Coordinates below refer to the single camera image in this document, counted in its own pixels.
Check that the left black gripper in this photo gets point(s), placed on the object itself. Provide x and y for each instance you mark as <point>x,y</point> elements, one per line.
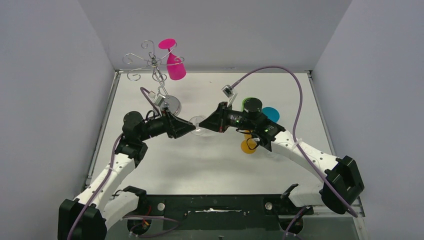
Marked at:
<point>169,124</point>

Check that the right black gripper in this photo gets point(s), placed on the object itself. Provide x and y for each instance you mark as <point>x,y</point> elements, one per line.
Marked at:
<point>223,117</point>

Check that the clear wine glass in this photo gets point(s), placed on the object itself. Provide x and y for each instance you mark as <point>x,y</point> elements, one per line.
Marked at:
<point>270,154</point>
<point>196,120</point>

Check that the orange wine glass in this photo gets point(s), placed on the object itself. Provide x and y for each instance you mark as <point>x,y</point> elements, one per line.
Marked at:
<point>248,145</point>

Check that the blue wine glass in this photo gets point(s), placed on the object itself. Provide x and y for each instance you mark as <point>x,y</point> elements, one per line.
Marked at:
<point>271,113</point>

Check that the green wine glass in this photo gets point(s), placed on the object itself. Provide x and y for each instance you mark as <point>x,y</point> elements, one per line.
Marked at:
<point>251,104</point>

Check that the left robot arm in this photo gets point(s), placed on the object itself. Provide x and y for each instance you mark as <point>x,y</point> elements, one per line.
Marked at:
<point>92,213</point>

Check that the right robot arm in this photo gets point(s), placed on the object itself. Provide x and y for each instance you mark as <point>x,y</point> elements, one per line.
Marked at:
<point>341,183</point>

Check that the pink wine glass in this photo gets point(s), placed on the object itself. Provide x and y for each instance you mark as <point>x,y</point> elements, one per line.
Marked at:
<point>174,64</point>

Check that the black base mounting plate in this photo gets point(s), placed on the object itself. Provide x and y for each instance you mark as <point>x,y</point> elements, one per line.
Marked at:
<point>219,212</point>

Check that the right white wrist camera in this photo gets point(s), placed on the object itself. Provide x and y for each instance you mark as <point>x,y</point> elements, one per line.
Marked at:
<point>230,93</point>

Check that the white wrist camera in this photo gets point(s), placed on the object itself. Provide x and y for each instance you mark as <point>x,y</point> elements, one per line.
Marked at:
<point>156,100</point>
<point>230,93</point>

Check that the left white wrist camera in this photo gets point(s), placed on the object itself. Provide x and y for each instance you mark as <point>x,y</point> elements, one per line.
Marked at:
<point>156,100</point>

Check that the chrome wire glass rack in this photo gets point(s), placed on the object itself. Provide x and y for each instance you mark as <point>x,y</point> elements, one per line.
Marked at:
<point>159,73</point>

